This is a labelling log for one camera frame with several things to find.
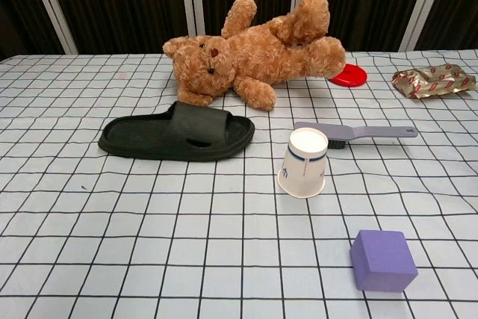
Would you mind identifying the black rubber slipper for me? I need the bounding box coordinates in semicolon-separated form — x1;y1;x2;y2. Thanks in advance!
97;101;256;163

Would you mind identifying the grey handled brush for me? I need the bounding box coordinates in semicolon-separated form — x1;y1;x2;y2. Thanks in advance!
294;121;419;150

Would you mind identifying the white paper cup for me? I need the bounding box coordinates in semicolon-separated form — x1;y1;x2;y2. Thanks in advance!
276;127;329;199

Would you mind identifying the brown plush teddy bear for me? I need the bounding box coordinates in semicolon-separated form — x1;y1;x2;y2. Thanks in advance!
162;0;347;113

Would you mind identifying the red plastic disc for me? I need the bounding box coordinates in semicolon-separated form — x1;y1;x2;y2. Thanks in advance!
328;63;369;88

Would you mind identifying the white black checkered tablecloth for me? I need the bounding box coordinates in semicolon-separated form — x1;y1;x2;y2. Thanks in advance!
0;49;478;319

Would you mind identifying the purple foam cube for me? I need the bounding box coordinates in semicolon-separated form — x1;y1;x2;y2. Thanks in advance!
349;229;418;293

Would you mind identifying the gold foil snack wrapper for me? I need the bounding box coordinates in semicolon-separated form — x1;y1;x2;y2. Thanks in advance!
391;64;478;100

